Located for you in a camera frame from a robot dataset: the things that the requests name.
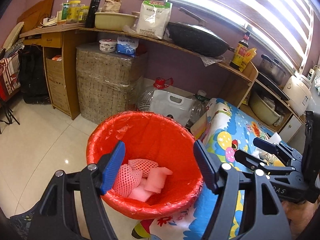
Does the blue and white salt bag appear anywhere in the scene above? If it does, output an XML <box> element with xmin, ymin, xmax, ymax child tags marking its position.
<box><xmin>115</xmin><ymin>35</ymin><xmax>139</xmax><ymax>58</ymax></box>

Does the wooden kitchen shelf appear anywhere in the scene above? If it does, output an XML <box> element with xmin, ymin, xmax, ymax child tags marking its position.
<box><xmin>79</xmin><ymin>27</ymin><xmax>304</xmax><ymax>135</ymax></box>

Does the wooden desk with drawer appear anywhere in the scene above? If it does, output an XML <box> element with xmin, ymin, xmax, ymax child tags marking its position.
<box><xmin>19</xmin><ymin>21</ymin><xmax>88</xmax><ymax>120</ymax></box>

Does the yellow seasoning packet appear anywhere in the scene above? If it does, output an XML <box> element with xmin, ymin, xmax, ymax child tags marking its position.
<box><xmin>240</xmin><ymin>47</ymin><xmax>258</xmax><ymax>72</ymax></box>

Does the black induction cooker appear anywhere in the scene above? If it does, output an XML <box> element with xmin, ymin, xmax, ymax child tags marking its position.
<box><xmin>256</xmin><ymin>71</ymin><xmax>290</xmax><ymax>100</ymax></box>

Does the bed with floral blanket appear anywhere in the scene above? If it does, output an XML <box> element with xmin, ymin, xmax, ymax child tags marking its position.
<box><xmin>0</xmin><ymin>42</ymin><xmax>22</xmax><ymax>100</ymax></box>

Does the steel cooking pot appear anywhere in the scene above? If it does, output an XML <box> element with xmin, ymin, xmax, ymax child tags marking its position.
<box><xmin>259</xmin><ymin>54</ymin><xmax>288</xmax><ymax>85</ymax></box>

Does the dark patterned cloth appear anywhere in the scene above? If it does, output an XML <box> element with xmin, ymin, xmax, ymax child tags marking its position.
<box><xmin>10</xmin><ymin>200</ymin><xmax>50</xmax><ymax>240</ymax></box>

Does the clear oil jug red cap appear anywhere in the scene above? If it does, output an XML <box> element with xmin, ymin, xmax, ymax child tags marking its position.
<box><xmin>136</xmin><ymin>77</ymin><xmax>174</xmax><ymax>113</ymax></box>

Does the white rice bag with handle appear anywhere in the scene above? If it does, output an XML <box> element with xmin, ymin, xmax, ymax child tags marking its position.
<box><xmin>152</xmin><ymin>89</ymin><xmax>198</xmax><ymax>125</ymax></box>

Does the white rice cooker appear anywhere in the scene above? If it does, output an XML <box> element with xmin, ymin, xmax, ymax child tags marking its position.
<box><xmin>282</xmin><ymin>74</ymin><xmax>313</xmax><ymax>117</ymax></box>

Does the black wok with lid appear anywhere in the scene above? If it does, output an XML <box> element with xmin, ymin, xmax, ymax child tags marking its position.
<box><xmin>166</xmin><ymin>7</ymin><xmax>237</xmax><ymax>57</ymax></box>

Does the plastic wrapped woven crate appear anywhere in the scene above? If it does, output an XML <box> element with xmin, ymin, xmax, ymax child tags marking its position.
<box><xmin>76</xmin><ymin>42</ymin><xmax>148</xmax><ymax>125</ymax></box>

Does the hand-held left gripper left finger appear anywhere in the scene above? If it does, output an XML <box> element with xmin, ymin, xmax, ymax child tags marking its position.
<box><xmin>26</xmin><ymin>140</ymin><xmax>126</xmax><ymax>240</ymax></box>

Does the glass bottle green label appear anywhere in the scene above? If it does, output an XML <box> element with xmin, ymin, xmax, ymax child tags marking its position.
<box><xmin>61</xmin><ymin>0</ymin><xmax>72</xmax><ymax>22</ymax></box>

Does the cardboard box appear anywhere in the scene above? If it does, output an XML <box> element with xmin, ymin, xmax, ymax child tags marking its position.
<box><xmin>46</xmin><ymin>54</ymin><xmax>70</xmax><ymax>112</ymax></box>

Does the brown paper bag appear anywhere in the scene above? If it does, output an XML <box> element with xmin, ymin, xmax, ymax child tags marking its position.
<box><xmin>104</xmin><ymin>0</ymin><xmax>123</xmax><ymax>13</ymax></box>

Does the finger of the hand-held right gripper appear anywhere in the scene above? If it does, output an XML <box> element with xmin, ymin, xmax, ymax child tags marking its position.
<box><xmin>234</xmin><ymin>149</ymin><xmax>300</xmax><ymax>178</ymax></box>
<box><xmin>253</xmin><ymin>137</ymin><xmax>303</xmax><ymax>167</ymax></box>

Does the dark soy sauce bottle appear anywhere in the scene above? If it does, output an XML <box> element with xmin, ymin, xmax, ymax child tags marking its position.
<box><xmin>229</xmin><ymin>31</ymin><xmax>251</xmax><ymax>71</ymax></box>

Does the white flour bag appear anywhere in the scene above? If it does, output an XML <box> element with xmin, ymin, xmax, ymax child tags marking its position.
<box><xmin>136</xmin><ymin>0</ymin><xmax>173</xmax><ymax>40</ymax></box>

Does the clear plastic sheet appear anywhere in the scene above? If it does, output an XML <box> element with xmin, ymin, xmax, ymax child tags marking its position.
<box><xmin>199</xmin><ymin>55</ymin><xmax>225</xmax><ymax>67</ymax></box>

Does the striped window blind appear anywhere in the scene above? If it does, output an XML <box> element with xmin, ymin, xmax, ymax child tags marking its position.
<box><xmin>152</xmin><ymin>0</ymin><xmax>314</xmax><ymax>73</ymax></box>

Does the small clear jar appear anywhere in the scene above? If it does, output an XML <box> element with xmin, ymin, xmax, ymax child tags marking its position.
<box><xmin>80</xmin><ymin>6</ymin><xmax>90</xmax><ymax>23</ymax></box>

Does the black tripod stand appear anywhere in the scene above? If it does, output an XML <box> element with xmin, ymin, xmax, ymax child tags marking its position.
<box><xmin>0</xmin><ymin>97</ymin><xmax>20</xmax><ymax>130</ymax></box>

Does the red plastic bin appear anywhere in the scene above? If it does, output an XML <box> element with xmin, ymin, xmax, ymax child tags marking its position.
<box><xmin>86</xmin><ymin>110</ymin><xmax>204</xmax><ymax>220</ymax></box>

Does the white cabinet door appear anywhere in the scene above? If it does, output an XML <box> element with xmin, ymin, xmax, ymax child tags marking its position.
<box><xmin>279</xmin><ymin>116</ymin><xmax>304</xmax><ymax>143</ymax></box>

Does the large pink foam net sleeve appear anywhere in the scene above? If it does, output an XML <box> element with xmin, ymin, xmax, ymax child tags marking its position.
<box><xmin>112</xmin><ymin>165</ymin><xmax>143</xmax><ymax>197</ymax></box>

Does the person's right hand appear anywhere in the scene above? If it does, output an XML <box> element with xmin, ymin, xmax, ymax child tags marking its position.
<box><xmin>281</xmin><ymin>201</ymin><xmax>317</xmax><ymax>230</ymax></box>

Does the pink foam net with red inside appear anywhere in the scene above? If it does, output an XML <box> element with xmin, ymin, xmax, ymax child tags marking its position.
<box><xmin>127</xmin><ymin>159</ymin><xmax>159</xmax><ymax>178</ymax></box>

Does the black flask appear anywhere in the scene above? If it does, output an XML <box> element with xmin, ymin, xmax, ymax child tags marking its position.
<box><xmin>86</xmin><ymin>0</ymin><xmax>101</xmax><ymax>28</ymax></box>

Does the large pale green basin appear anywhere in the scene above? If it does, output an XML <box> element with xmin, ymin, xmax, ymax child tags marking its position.
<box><xmin>249</xmin><ymin>90</ymin><xmax>282</xmax><ymax>126</ymax></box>

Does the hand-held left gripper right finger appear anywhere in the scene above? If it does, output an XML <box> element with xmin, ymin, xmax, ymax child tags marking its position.
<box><xmin>193</xmin><ymin>139</ymin><xmax>293</xmax><ymax>240</ymax></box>

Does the yellow lidded jar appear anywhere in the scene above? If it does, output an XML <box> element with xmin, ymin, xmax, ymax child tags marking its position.
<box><xmin>67</xmin><ymin>0</ymin><xmax>82</xmax><ymax>24</ymax></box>

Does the black backpack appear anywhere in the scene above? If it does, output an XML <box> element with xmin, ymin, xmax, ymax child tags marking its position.
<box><xmin>19</xmin><ymin>45</ymin><xmax>50</xmax><ymax>104</ymax></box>

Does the wooden board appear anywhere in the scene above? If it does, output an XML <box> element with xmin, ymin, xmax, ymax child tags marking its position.
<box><xmin>17</xmin><ymin>0</ymin><xmax>54</xmax><ymax>28</ymax></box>

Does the white round tub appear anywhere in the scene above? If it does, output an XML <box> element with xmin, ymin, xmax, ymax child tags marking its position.
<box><xmin>98</xmin><ymin>39</ymin><xmax>117</xmax><ymax>53</ymax></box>

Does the white power strip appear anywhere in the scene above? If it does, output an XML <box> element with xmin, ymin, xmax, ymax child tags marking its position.
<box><xmin>307</xmin><ymin>65</ymin><xmax>320</xmax><ymax>80</ymax></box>

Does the blue cartoon printed tablecloth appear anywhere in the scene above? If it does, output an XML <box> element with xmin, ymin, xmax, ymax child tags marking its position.
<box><xmin>131</xmin><ymin>97</ymin><xmax>308</xmax><ymax>240</ymax></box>

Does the beige woven cushion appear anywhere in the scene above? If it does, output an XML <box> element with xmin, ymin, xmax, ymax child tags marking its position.
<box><xmin>2</xmin><ymin>21</ymin><xmax>24</xmax><ymax>53</ymax></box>

